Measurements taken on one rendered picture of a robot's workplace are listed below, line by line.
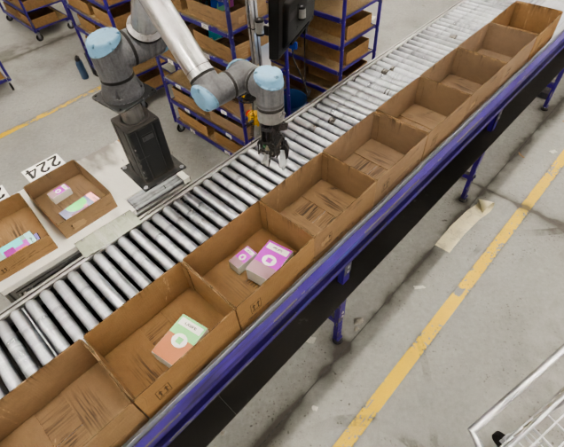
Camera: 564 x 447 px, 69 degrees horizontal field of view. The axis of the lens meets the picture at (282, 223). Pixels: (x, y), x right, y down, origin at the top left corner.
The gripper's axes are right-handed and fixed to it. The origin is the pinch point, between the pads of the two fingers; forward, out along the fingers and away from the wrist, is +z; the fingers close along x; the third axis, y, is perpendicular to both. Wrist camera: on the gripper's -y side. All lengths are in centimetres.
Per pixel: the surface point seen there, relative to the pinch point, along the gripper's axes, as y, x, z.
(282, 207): -8.3, -1.7, 29.7
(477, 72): -135, 70, 15
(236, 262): 26.2, -7.8, 29.8
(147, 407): 85, -10, 32
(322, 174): -31.9, 9.3, 26.0
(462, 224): -114, 88, 112
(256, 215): 5.8, -7.4, 22.9
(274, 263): 24.1, 7.3, 27.3
